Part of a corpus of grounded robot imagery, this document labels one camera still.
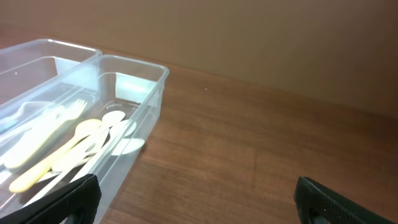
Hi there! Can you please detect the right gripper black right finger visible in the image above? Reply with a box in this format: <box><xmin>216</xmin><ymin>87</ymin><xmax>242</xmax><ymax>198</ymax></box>
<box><xmin>294</xmin><ymin>177</ymin><xmax>394</xmax><ymax>224</ymax></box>

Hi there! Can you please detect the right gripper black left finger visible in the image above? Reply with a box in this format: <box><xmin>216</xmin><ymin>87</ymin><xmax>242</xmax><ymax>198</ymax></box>
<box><xmin>1</xmin><ymin>174</ymin><xmax>101</xmax><ymax>224</ymax></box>

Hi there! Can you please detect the yellow plastic spoon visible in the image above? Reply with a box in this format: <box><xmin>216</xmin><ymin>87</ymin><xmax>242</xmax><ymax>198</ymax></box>
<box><xmin>9</xmin><ymin>119</ymin><xmax>102</xmax><ymax>193</ymax></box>

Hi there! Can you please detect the clear plastic container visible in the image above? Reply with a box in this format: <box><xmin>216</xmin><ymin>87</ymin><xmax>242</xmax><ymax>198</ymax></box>
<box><xmin>1</xmin><ymin>39</ymin><xmax>101</xmax><ymax>153</ymax></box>
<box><xmin>1</xmin><ymin>55</ymin><xmax>169</xmax><ymax>222</ymax></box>

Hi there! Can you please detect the white spoon four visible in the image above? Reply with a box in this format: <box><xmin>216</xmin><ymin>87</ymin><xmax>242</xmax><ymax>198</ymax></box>
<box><xmin>52</xmin><ymin>110</ymin><xmax>126</xmax><ymax>172</ymax></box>

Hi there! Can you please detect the yellow plastic fork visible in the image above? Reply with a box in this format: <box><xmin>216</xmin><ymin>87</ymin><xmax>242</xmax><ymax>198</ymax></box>
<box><xmin>1</xmin><ymin>99</ymin><xmax>87</xmax><ymax>169</ymax></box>

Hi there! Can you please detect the white fork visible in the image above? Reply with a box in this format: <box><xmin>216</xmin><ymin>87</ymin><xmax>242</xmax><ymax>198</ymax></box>
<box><xmin>1</xmin><ymin>101</ymin><xmax>52</xmax><ymax>124</ymax></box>

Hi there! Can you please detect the light blue plastic fork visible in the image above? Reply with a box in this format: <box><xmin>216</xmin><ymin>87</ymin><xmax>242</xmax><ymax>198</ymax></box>
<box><xmin>0</xmin><ymin>119</ymin><xmax>18</xmax><ymax>134</ymax></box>

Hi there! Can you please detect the white spoon two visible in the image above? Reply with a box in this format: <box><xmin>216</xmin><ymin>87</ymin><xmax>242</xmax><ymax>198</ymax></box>
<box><xmin>24</xmin><ymin>128</ymin><xmax>109</xmax><ymax>207</ymax></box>

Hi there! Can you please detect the white spoon three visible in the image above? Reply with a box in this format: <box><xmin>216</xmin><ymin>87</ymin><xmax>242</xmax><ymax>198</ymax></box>
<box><xmin>111</xmin><ymin>138</ymin><xmax>145</xmax><ymax>156</ymax></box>

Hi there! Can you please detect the white spoon one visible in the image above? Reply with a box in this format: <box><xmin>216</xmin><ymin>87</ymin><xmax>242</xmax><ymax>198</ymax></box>
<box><xmin>73</xmin><ymin>120</ymin><xmax>137</xmax><ymax>180</ymax></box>

